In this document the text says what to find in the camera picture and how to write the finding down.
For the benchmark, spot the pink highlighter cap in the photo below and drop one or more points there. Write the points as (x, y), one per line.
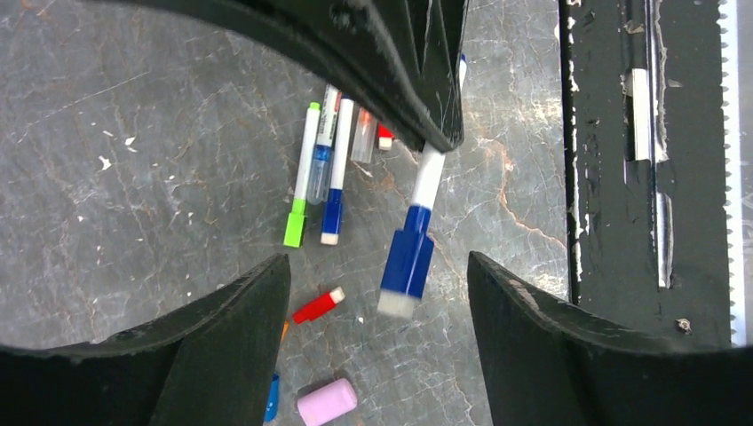
(327, 403)

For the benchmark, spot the slotted cable duct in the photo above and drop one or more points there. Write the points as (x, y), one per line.
(728, 22)

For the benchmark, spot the blue cap white marker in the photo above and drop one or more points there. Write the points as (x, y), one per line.
(410, 255)

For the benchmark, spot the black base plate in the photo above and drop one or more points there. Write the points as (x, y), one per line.
(645, 165)

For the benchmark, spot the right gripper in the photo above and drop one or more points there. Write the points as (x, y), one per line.
(399, 59)

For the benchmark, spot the red cap lower marker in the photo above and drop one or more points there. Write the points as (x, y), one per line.
(385, 138)

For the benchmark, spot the small red marker cap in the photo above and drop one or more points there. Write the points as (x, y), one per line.
(319, 306)

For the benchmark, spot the blue deli marker cap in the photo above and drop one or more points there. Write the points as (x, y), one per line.
(273, 399)

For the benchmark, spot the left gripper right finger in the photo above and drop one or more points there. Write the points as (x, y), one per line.
(546, 361)

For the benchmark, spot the blue cap lower marker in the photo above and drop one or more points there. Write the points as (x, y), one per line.
(334, 206)

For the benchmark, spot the green cap white marker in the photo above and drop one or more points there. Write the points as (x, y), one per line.
(294, 232)

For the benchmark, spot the orange marker cap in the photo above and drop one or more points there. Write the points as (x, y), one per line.
(284, 330)

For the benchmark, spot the clear cap blue pen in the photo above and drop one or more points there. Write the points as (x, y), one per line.
(318, 184)

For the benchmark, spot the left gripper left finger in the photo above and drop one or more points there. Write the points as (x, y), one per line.
(210, 362)

